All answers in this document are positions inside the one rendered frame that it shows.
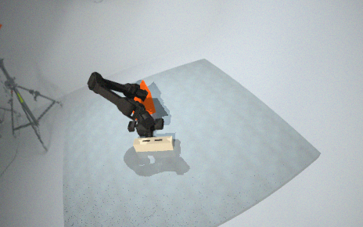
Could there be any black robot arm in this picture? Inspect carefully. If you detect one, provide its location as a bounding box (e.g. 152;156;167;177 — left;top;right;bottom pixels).
88;72;154;137

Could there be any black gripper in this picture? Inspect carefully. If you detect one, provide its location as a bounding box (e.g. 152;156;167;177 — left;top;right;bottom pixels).
128;118;164;135

